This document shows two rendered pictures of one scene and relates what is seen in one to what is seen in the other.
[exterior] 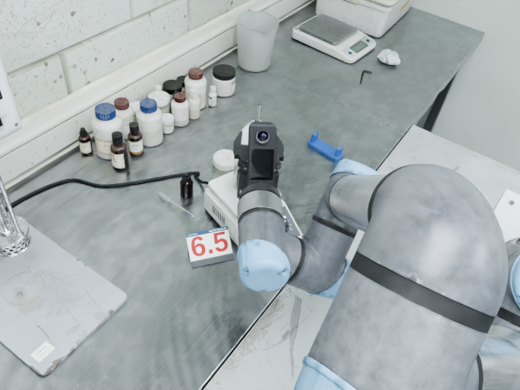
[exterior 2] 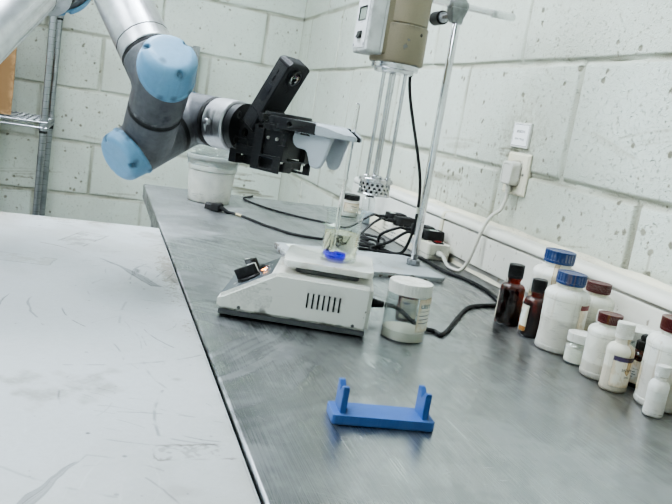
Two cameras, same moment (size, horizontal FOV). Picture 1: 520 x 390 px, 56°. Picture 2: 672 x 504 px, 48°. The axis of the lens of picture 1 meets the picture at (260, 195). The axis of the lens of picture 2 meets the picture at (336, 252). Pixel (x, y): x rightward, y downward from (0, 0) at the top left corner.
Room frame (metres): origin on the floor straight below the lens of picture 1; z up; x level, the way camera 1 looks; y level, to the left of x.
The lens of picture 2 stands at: (1.45, -0.70, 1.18)
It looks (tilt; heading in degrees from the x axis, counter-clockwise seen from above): 10 degrees down; 133
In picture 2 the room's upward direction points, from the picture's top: 9 degrees clockwise
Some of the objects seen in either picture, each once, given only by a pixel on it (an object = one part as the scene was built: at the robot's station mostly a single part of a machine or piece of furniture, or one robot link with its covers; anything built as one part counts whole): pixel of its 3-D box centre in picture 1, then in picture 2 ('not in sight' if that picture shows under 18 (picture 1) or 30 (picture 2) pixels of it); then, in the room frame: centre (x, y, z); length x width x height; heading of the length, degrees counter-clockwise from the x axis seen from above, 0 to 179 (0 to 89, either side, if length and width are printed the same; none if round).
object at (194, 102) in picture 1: (193, 103); (619, 356); (1.10, 0.21, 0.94); 0.03 x 0.03 x 0.09
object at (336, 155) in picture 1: (326, 145); (382, 403); (1.04, -0.16, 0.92); 0.10 x 0.03 x 0.04; 55
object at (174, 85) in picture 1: (172, 93); not in sight; (1.16, 0.28, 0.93); 0.05 x 0.05 x 0.06
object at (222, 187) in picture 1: (244, 189); (329, 260); (0.76, 0.03, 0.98); 0.12 x 0.12 x 0.01; 43
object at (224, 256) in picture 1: (210, 246); not in sight; (0.64, 0.09, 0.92); 0.09 x 0.06 x 0.04; 115
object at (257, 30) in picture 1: (254, 40); not in sight; (1.44, 0.09, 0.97); 0.18 x 0.13 x 0.15; 23
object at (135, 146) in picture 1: (135, 138); (534, 307); (0.92, 0.32, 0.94); 0.04 x 0.04 x 0.09
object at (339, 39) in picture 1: (334, 36); not in sight; (1.65, -0.18, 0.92); 0.26 x 0.19 x 0.05; 58
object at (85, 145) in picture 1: (84, 139); not in sight; (0.90, 0.44, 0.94); 0.03 x 0.03 x 0.07
